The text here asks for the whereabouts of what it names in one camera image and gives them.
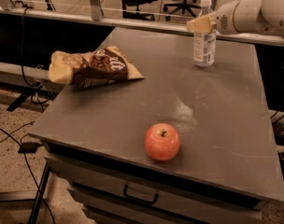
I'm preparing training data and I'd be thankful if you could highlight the brown chip bag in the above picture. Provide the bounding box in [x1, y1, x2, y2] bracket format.
[49, 46, 143, 88]

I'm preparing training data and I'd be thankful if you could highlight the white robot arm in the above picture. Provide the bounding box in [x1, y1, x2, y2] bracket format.
[187, 0, 284, 37]

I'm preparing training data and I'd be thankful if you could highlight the black power adapter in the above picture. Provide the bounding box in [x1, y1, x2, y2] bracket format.
[19, 142, 41, 154]

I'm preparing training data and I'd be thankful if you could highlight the black drawer handle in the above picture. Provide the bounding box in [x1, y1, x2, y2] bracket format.
[123, 184, 159, 205]

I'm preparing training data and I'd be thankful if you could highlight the black floor cable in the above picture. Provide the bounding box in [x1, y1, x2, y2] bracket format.
[0, 120, 57, 224]

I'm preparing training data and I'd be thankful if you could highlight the metal rail frame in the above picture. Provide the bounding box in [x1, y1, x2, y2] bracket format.
[0, 0, 284, 47]

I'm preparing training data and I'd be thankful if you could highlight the clear blue plastic bottle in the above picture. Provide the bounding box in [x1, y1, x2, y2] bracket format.
[193, 0, 216, 67]

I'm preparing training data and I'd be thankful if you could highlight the black hanging cable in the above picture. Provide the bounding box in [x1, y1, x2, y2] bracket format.
[20, 7, 56, 105]

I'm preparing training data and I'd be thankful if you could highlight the grey drawer cabinet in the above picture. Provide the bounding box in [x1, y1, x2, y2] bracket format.
[31, 28, 284, 224]

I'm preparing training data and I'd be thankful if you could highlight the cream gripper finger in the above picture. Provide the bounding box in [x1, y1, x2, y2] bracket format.
[187, 12, 217, 33]

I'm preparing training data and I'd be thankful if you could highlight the red apple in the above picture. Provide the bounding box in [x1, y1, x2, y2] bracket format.
[145, 123, 180, 161]

